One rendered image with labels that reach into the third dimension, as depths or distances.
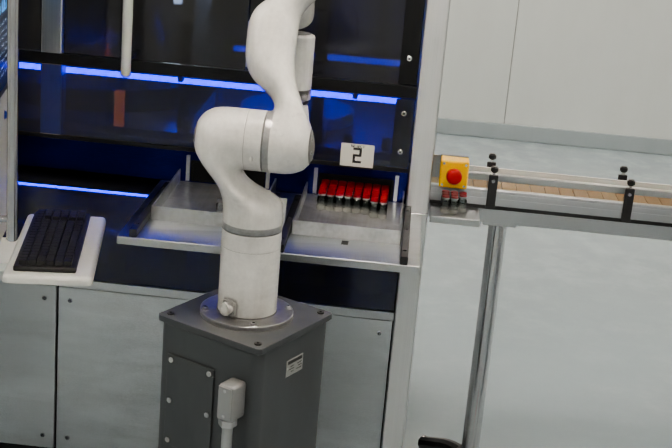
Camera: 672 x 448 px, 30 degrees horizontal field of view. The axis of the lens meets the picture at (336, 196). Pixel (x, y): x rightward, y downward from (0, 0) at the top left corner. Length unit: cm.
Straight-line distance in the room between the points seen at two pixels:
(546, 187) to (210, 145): 128
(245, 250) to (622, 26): 561
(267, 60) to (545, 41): 546
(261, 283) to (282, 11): 54
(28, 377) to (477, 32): 480
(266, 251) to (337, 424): 109
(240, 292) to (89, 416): 118
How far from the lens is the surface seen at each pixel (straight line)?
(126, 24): 314
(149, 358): 347
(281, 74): 244
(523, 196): 334
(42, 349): 354
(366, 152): 319
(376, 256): 289
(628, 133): 800
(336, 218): 313
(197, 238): 293
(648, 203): 342
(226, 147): 241
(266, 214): 244
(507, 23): 779
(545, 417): 427
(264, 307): 251
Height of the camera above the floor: 184
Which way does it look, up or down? 17 degrees down
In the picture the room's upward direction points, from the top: 5 degrees clockwise
